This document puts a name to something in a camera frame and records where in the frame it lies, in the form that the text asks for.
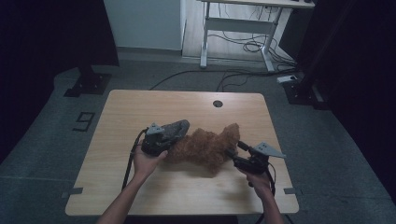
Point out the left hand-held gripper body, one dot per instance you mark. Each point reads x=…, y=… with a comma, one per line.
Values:
x=155, y=143

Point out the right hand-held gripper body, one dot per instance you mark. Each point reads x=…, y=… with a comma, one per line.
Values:
x=255, y=163

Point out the grey cloth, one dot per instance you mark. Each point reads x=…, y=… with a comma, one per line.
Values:
x=176, y=130

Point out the brown teddy bear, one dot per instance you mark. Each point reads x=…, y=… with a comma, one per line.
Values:
x=205, y=149

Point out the person's right hand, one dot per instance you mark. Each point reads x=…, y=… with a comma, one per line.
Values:
x=261, y=185

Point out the person's left hand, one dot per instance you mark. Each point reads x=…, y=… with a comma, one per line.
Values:
x=146, y=165

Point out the grey tape strip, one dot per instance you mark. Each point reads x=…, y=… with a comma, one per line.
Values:
x=291, y=191
x=73, y=192

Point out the black round table grommet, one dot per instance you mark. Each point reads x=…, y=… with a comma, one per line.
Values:
x=218, y=104

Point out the black stand base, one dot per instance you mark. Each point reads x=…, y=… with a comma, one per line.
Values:
x=88, y=84
x=300, y=93

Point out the white power strip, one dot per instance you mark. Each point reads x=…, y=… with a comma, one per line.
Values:
x=287, y=78

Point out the dark curtain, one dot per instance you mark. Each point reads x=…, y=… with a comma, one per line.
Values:
x=46, y=62
x=358, y=77

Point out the white desk frame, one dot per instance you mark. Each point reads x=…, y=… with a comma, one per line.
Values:
x=239, y=25

